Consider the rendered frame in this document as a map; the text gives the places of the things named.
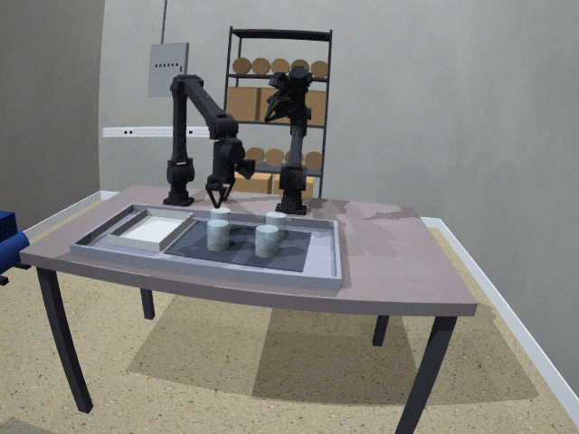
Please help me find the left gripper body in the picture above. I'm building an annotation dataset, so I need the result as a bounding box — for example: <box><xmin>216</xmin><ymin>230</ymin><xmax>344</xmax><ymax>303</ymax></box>
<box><xmin>267</xmin><ymin>96</ymin><xmax>299</xmax><ymax>116</ymax></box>

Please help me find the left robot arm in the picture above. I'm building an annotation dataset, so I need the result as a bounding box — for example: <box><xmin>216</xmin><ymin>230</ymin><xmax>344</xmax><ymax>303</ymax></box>
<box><xmin>268</xmin><ymin>66</ymin><xmax>312</xmax><ymax>215</ymax></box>

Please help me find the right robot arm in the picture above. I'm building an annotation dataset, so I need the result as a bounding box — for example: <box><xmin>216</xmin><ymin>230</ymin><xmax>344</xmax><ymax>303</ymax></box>
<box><xmin>163</xmin><ymin>75</ymin><xmax>255</xmax><ymax>207</ymax></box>

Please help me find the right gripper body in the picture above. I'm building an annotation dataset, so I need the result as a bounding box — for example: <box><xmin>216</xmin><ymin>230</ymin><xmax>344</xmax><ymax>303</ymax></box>
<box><xmin>205</xmin><ymin>158</ymin><xmax>236</xmax><ymax>188</ymax></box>

